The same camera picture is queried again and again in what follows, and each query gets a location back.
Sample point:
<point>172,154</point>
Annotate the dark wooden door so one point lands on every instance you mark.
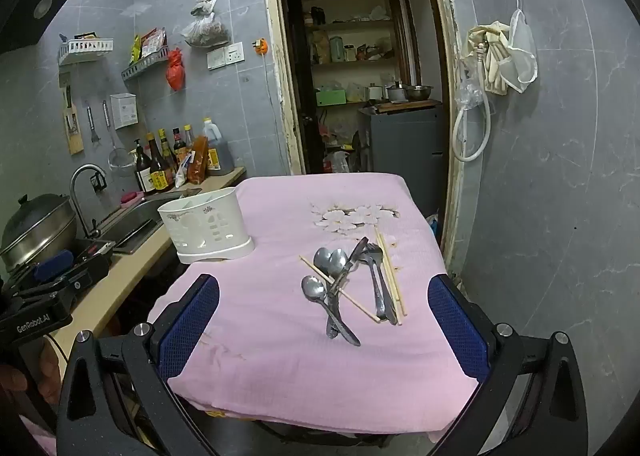
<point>302,86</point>

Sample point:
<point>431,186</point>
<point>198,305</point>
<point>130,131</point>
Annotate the orange seasoning packet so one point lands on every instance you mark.
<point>199,161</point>

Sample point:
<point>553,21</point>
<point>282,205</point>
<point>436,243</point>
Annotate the metal wall shelf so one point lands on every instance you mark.
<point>145,67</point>

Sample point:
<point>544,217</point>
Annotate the white seasoning packet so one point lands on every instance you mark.
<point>181,174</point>

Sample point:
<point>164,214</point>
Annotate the pink floral tablecloth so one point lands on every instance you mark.
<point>280,376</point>

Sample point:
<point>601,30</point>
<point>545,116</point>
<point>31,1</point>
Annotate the white wall basket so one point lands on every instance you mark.
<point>85,50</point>

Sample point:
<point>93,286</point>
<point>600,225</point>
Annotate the white plastic basin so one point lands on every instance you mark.
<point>210,231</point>

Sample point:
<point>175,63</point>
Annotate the orange plug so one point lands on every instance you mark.
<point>260,46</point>

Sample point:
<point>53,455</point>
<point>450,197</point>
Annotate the grey cabinet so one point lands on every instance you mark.
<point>405,141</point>

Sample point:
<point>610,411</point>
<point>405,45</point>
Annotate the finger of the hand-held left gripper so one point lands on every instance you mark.
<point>75,281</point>
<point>52,263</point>

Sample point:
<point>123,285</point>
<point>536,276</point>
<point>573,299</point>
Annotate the wooden chopstick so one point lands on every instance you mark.
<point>389,281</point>
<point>400,296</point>
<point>365,311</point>

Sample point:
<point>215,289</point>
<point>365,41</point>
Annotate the person's left hand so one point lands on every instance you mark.
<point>51,371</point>

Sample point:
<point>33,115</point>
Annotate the hanging metal strainer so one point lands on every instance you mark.
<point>120,159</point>

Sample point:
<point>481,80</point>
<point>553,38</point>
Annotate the red plastic bag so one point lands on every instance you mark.
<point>175,71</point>

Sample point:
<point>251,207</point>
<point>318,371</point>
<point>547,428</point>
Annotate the wooden knife board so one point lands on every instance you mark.
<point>75,136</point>

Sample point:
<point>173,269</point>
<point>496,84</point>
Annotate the wooden cutting board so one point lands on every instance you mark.
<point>410,105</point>

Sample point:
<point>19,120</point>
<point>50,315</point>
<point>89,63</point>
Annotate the yellow label sauce bottle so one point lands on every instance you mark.
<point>159,177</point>

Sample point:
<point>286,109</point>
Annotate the large oil jug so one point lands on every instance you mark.
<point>220,156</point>

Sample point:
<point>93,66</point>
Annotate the white wall socket panel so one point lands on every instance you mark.
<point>225,55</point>

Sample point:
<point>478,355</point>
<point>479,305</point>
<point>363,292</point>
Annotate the yellow snack packet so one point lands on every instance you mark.
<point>136,49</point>

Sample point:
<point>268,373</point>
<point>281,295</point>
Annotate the small steel pot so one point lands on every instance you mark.
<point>396,94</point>

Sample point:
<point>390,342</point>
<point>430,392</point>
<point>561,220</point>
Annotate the steel wok with lid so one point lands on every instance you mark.
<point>40,231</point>

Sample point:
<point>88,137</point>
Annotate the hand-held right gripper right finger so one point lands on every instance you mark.
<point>457,331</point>

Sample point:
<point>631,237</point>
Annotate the chrome faucet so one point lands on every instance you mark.
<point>75,186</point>

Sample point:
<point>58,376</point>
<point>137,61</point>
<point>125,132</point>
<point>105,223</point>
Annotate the clear bag of dried goods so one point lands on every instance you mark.
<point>205,31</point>

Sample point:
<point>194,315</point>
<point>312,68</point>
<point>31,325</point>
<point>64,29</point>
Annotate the steel bowl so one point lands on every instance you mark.
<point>419,92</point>

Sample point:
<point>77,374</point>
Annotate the white wall box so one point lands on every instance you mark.
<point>123,110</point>

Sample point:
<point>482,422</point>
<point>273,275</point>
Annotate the tall dark sauce bottle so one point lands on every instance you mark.
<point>166,149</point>

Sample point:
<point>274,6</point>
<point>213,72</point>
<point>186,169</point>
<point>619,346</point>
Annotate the wooden storage shelf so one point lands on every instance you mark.
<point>350,24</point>

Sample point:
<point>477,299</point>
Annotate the red label sauce bottle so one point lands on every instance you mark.
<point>179,144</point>

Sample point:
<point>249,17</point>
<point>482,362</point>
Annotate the green box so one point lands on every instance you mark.
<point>330,97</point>

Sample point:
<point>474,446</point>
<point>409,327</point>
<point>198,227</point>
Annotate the cream hanging cloth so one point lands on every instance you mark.
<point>495,61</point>

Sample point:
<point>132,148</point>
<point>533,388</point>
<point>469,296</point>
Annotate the steel table knife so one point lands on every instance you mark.
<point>358,250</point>

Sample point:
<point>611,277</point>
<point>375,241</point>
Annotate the steel spoon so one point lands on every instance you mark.
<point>322,260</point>
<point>313,288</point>
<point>338,261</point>

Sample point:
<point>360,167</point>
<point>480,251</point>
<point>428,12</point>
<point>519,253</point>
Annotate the steel sink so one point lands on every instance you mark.
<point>135,223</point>

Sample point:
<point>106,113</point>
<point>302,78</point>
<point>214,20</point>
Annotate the white hanging plastic bag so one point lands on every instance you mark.
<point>205,1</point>

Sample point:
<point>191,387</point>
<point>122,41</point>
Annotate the pink sponge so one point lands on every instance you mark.
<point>132,197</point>

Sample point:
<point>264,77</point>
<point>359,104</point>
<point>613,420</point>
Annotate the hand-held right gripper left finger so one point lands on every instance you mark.
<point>190,328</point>

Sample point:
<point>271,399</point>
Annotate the red snack packet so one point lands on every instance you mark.
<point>154,42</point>

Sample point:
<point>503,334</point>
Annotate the clear bottle with yellow cap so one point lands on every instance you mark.
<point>188,134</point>

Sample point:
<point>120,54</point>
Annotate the clear plastic bag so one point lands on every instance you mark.
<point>467,94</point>

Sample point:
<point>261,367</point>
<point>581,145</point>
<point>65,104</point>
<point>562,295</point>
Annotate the cream door frame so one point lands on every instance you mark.
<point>280,86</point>

